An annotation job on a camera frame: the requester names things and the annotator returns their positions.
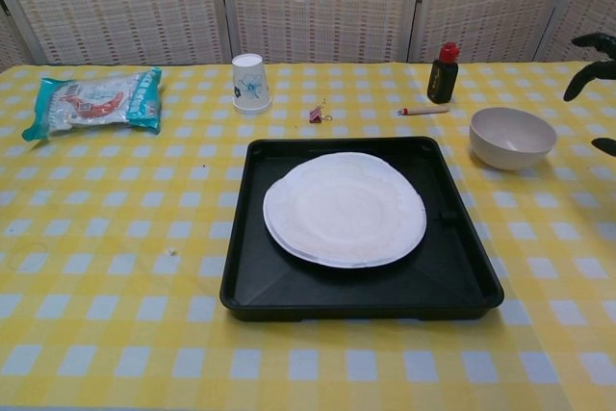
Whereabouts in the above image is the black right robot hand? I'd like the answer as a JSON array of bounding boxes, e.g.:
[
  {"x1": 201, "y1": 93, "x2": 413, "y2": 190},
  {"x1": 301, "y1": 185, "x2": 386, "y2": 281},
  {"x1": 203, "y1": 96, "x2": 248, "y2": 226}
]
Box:
[{"x1": 563, "y1": 32, "x2": 616, "y2": 158}]

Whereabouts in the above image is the white paper plate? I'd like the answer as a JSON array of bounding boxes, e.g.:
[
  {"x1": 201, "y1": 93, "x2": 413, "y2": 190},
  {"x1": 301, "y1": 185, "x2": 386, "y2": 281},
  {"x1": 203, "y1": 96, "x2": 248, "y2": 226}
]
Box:
[{"x1": 262, "y1": 151, "x2": 428, "y2": 270}]

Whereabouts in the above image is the beige round bowl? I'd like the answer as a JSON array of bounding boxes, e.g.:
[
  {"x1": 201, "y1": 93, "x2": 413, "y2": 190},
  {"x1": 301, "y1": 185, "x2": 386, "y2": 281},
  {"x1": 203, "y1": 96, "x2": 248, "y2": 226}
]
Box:
[{"x1": 469, "y1": 107, "x2": 558, "y2": 171}]

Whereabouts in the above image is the black square plastic tray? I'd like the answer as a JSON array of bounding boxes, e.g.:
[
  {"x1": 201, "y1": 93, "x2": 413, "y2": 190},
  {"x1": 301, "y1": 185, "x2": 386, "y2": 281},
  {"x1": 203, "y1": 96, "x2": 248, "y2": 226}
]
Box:
[{"x1": 218, "y1": 136, "x2": 505, "y2": 323}]

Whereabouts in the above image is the black bottle with red cap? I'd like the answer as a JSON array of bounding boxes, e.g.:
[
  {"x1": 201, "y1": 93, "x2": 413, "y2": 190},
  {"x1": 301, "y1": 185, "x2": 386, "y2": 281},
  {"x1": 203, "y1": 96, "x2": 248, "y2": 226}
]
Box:
[{"x1": 426, "y1": 41, "x2": 459, "y2": 105}]

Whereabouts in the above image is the white red-tipped pen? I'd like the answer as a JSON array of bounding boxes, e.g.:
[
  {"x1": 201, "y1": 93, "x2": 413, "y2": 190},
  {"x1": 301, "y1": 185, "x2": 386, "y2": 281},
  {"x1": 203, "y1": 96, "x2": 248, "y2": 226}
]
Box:
[{"x1": 397, "y1": 104, "x2": 452, "y2": 116}]

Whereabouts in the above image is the pink striped binder clip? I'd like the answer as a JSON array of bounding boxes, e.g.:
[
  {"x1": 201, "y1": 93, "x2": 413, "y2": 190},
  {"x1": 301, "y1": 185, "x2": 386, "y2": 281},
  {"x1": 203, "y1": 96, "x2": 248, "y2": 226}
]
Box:
[{"x1": 308, "y1": 98, "x2": 334, "y2": 124}]

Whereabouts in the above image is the woven folding screen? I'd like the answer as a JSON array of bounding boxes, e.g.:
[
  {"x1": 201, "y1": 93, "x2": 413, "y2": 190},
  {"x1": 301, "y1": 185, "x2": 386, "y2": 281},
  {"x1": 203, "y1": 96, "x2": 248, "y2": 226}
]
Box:
[{"x1": 0, "y1": 0, "x2": 616, "y2": 66}]

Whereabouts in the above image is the white paper cup blue flower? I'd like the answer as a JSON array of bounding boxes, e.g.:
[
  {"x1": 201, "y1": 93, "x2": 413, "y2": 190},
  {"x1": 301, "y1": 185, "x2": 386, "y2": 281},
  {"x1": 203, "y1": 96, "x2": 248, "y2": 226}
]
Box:
[{"x1": 231, "y1": 53, "x2": 273, "y2": 116}]

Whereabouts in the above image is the teal snack package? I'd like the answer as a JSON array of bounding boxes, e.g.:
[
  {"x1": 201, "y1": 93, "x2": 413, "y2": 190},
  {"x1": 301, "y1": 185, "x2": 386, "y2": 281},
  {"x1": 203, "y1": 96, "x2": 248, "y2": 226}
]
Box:
[{"x1": 21, "y1": 65, "x2": 164, "y2": 142}]

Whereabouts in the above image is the yellow white checkered tablecloth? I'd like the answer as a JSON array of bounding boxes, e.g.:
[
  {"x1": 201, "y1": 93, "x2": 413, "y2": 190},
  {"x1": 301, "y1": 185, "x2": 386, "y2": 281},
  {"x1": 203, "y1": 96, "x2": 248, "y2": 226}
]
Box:
[{"x1": 0, "y1": 60, "x2": 616, "y2": 411}]

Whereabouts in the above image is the thin rubber band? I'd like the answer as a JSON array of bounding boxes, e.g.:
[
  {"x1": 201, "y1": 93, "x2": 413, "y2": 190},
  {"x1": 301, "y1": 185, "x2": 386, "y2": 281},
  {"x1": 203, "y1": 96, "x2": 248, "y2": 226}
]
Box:
[{"x1": 6, "y1": 242, "x2": 51, "y2": 275}]

